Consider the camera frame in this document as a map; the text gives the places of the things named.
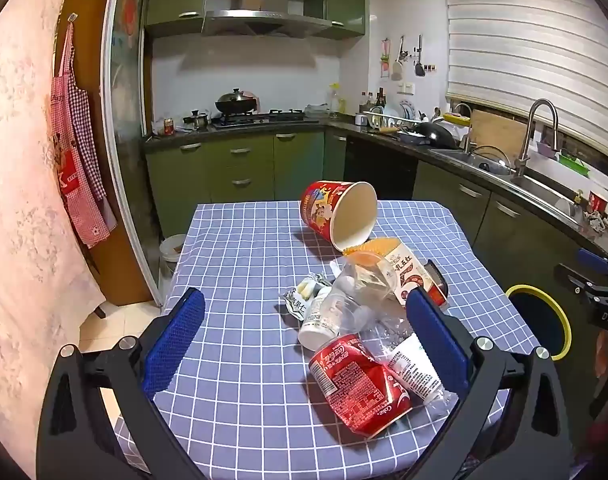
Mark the blue checked tablecloth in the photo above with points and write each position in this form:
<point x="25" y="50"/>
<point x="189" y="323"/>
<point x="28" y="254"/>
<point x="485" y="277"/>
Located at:
<point x="233" y="280"/>

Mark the steel kitchen faucet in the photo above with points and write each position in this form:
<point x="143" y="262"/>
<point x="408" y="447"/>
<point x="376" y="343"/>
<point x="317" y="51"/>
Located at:
<point x="526" y="140"/>

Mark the orange ribbed plastic wrapper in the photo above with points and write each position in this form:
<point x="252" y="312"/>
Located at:
<point x="371" y="250"/>

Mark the black hanging spatula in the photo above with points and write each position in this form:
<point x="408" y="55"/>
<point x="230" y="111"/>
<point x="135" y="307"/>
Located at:
<point x="420" y="67"/>

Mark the red paper cup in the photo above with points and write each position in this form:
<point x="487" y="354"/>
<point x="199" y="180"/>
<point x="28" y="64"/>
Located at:
<point x="598" y="203"/>

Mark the green lower cabinets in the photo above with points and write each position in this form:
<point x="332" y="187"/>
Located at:
<point x="244" y="170"/>

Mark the dark red tin can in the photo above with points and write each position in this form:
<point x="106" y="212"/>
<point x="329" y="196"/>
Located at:
<point x="438" y="282"/>

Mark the glass pot lid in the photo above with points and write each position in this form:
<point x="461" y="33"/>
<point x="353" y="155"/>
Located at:
<point x="489" y="160"/>

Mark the white bucket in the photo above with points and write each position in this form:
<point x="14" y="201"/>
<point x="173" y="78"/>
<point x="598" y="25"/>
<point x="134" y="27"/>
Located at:
<point x="172" y="249"/>

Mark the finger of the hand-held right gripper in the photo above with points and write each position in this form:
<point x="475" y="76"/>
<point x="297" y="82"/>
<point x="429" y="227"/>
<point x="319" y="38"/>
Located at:
<point x="576" y="280"/>
<point x="594" y="260"/>

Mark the steel range hood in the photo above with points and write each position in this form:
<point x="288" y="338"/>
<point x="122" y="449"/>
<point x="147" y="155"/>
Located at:
<point x="264" y="22"/>

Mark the white wall socket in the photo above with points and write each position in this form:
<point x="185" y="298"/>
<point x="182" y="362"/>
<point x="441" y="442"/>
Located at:
<point x="406" y="88"/>

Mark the black frying pan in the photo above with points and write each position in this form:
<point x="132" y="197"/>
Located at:
<point x="434" y="135"/>

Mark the white window blind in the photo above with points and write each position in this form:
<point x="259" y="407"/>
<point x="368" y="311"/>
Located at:
<point x="524" y="35"/>

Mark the steel kitchen sink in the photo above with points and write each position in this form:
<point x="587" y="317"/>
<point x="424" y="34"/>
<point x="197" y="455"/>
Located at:
<point x="534" y="185"/>

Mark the black gas stove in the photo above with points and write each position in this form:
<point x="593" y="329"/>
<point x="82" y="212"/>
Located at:
<point x="279" y="116"/>

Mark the yellow oil bottle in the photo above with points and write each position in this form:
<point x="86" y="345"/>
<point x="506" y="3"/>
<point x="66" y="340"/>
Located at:
<point x="336" y="100"/>

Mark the sliding glass door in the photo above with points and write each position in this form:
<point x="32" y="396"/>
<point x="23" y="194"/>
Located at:
<point x="128" y="110"/>

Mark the yellow rimmed dark trash can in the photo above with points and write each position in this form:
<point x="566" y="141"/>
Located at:
<point x="539" y="320"/>

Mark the white red printed carton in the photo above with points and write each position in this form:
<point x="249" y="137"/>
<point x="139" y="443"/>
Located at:
<point x="409" y="275"/>

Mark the dark kitchen countertop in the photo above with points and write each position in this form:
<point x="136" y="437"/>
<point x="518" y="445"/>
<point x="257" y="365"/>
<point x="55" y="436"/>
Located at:
<point x="334" y="125"/>

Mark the crushed red soda can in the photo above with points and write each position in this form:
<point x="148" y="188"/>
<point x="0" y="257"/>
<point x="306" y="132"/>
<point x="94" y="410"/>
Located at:
<point x="356" y="385"/>

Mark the white hanging spatula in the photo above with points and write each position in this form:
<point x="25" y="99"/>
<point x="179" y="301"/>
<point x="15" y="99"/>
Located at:
<point x="397" y="70"/>

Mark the clear plastic cup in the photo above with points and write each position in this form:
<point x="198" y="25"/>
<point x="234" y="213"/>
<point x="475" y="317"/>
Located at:
<point x="364" y="280"/>

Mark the green plastic tray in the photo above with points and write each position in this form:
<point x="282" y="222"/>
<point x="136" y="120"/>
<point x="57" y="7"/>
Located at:
<point x="574" y="162"/>

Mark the red checked apron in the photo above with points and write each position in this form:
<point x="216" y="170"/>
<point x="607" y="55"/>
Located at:
<point x="81" y="160"/>

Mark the red instant noodle cup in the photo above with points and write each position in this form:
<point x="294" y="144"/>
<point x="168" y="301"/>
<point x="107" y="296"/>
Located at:
<point x="324" y="207"/>

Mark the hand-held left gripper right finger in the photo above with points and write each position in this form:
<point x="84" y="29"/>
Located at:
<point x="434" y="340"/>

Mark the group of sauce bottles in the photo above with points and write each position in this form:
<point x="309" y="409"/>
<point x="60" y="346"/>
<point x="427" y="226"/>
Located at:
<point x="376" y="100"/>

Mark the dish rack with dishes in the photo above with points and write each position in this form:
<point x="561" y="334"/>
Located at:
<point x="391" y="117"/>

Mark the clear bottle with white label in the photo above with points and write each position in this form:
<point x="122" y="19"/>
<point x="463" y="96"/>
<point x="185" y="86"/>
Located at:
<point x="416" y="370"/>

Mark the black wok with steel lid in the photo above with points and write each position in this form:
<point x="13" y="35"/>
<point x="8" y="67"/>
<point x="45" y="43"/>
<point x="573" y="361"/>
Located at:
<point x="236" y="102"/>

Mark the silver white wrapper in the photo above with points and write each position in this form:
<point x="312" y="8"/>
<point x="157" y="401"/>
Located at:
<point x="301" y="295"/>

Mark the wooden cutting board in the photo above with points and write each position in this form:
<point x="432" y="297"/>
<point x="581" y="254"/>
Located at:
<point x="496" y="132"/>

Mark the white capped plastic bottle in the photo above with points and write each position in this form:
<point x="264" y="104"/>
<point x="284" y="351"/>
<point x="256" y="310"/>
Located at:
<point x="324" y="322"/>

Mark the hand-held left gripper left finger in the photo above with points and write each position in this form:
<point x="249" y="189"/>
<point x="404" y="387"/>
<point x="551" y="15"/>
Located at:
<point x="176" y="330"/>

